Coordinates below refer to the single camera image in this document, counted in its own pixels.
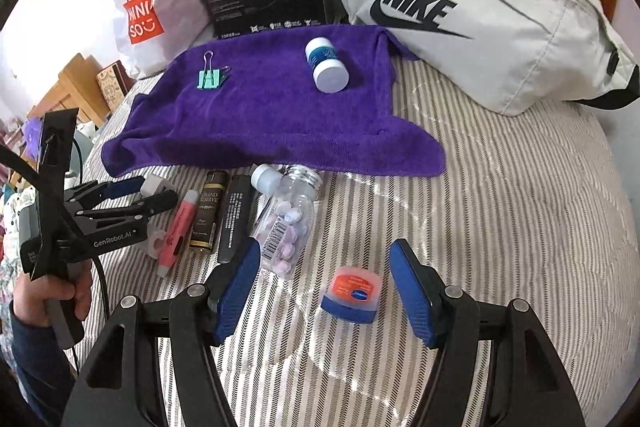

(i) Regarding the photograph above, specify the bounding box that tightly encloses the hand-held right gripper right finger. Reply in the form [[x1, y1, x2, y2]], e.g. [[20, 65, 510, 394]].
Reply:
[[389, 238, 586, 427]]

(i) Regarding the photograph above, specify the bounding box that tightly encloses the pink tube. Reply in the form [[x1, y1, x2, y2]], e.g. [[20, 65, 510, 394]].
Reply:
[[156, 189, 200, 278]]

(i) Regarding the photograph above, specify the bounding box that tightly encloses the purple towel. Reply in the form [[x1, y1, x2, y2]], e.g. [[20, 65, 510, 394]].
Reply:
[[101, 24, 447, 178]]

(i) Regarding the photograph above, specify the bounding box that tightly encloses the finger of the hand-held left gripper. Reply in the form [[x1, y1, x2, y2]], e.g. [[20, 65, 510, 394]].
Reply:
[[64, 176, 147, 208], [74, 190, 179, 229]]

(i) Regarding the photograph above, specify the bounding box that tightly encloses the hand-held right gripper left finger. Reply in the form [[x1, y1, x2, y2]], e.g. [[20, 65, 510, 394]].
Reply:
[[60, 238, 262, 427]]

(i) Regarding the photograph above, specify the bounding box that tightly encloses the white tape roll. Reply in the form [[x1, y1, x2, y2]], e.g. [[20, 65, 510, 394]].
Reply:
[[143, 227, 169, 257]]

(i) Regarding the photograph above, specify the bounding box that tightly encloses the black gold Grand Reserve bar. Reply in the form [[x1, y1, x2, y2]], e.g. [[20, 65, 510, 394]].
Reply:
[[189, 170, 229, 257]]

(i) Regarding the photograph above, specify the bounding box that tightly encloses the small white nozzle cap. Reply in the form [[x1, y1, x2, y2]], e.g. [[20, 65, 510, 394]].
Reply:
[[250, 164, 284, 198]]

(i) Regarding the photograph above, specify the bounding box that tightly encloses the grey fabric bag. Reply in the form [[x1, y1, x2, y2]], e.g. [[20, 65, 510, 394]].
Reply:
[[328, 0, 640, 116]]

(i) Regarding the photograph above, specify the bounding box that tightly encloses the person's left forearm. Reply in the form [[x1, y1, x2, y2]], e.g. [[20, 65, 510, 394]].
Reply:
[[0, 302, 81, 413]]

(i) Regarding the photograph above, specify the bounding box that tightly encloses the pink round lip balm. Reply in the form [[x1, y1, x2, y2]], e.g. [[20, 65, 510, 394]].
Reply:
[[320, 267, 381, 325]]

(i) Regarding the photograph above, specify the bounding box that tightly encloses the green binder clip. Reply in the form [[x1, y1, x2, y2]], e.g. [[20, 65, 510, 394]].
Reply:
[[196, 50, 231, 92]]

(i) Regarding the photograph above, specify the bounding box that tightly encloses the black cosmetic tube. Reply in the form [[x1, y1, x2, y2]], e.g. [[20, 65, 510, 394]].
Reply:
[[216, 174, 253, 264]]

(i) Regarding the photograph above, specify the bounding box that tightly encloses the wooden furniture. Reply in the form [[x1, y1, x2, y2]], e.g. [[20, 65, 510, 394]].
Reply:
[[42, 53, 121, 128]]

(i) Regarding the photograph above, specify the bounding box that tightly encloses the patterned brown box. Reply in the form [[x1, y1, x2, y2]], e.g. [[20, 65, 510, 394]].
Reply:
[[95, 61, 135, 112]]

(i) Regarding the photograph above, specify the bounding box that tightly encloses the blue and white bottle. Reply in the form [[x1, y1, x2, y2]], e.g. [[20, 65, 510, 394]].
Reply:
[[305, 38, 350, 94]]

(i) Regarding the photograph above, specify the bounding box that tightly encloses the person's left hand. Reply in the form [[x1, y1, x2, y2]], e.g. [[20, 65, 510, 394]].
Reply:
[[11, 264, 94, 334]]

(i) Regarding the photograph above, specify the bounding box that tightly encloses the clear plastic pill bottle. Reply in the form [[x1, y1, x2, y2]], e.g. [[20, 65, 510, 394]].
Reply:
[[248, 164, 322, 281]]

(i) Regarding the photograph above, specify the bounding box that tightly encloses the white wall charger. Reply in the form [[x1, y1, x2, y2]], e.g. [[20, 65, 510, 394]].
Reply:
[[140, 174, 174, 198]]

